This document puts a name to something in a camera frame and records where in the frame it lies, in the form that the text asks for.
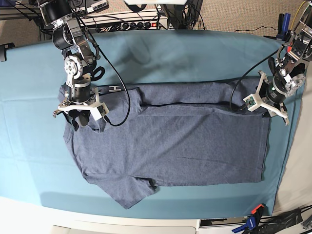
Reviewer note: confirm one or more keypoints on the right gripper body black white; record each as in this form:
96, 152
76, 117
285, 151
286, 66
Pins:
77, 99

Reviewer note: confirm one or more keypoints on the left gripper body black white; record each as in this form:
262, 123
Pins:
273, 92

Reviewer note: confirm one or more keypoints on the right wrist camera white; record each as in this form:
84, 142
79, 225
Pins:
99, 111

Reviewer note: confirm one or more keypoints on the black clamp left edge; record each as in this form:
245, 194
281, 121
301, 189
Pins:
3, 50

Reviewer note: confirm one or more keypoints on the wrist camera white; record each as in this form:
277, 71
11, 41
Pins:
251, 102
99, 111

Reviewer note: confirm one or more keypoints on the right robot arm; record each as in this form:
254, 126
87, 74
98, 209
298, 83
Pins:
80, 54

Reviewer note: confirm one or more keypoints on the blue clamp top right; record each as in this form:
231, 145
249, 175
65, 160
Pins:
283, 26

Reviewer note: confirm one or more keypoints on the white power strip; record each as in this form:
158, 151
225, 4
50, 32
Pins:
156, 24

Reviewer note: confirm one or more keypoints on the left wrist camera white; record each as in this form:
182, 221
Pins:
251, 102

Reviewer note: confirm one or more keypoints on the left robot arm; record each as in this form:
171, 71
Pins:
288, 70

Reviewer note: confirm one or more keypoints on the blue heathered T-shirt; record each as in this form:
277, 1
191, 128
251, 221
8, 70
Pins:
179, 134

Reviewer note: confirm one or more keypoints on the black bag bottom right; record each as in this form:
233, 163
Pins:
280, 222

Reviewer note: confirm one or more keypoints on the orange blue clamp bottom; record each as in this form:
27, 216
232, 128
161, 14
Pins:
252, 222

